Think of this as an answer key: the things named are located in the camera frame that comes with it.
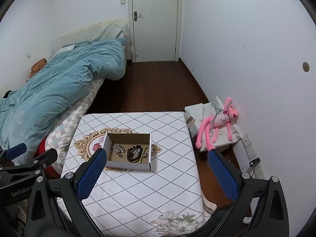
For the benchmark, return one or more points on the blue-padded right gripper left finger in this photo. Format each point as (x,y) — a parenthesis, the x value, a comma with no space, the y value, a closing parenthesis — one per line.
(56,208)

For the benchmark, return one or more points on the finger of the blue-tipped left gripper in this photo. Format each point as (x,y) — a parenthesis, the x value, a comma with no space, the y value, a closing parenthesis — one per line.
(15,151)

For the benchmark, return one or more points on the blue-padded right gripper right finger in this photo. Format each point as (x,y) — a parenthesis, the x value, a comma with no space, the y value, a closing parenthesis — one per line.
(271,215)

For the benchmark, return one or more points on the black wristband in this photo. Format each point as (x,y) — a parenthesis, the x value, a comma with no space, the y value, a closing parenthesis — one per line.
(134,153)

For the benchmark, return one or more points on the white cardboard box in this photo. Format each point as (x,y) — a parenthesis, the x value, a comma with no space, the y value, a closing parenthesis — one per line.
(117,144)

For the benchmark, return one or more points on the white power strip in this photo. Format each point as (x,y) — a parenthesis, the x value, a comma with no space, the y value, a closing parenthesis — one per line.
(257,171)

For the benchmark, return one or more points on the teal blue duvet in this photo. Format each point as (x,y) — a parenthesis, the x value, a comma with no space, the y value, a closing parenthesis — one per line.
(29,113)

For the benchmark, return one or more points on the black plug adapter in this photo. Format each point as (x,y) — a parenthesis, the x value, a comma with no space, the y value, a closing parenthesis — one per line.
(254,162)

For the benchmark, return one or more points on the checkered bed mattress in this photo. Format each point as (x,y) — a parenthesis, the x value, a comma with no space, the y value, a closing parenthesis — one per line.
(65,125)

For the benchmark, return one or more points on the black fuzzy cloth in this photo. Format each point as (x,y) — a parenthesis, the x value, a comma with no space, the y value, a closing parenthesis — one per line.
(210,225)

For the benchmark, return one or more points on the brown plush toy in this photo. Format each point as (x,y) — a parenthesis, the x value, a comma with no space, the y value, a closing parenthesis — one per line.
(38,66)

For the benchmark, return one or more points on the white patterned tablecloth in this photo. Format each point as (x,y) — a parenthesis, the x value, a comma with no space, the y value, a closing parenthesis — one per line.
(164,201)

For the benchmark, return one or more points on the pink panther plush toy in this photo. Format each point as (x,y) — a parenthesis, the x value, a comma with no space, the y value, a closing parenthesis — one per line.
(219,129)

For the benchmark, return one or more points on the white side box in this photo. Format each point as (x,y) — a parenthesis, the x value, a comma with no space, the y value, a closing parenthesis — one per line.
(195,114)

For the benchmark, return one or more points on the striped white pillow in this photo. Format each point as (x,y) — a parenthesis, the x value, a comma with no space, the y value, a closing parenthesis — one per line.
(108,30)

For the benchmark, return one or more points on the white door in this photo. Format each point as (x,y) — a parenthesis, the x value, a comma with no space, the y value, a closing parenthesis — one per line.
(155,27)

